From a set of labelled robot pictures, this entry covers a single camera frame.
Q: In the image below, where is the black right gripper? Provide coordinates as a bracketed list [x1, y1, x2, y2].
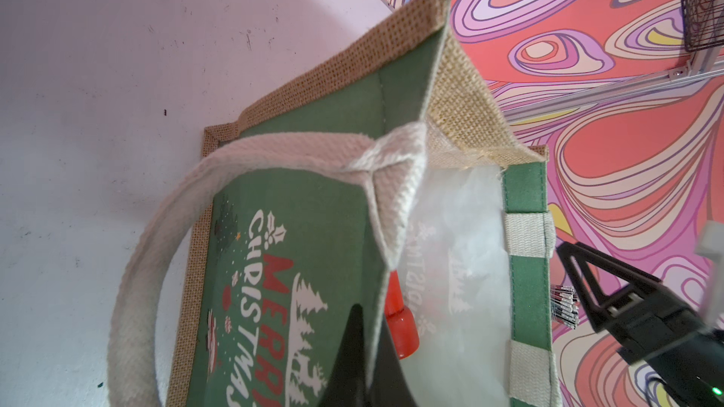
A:
[556, 242, 723, 406]

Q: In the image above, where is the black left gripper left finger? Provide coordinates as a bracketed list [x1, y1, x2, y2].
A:
[319, 304, 367, 407]

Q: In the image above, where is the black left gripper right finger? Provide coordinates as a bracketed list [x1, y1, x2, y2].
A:
[367, 321, 418, 407]

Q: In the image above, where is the red flashlight bottom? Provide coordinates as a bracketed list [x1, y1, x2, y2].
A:
[385, 271, 420, 360]

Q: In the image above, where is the burlap tote bag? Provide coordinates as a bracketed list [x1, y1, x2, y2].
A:
[107, 0, 562, 406]

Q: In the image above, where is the metal cup of pencils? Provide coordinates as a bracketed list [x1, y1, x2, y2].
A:
[550, 285, 580, 330]

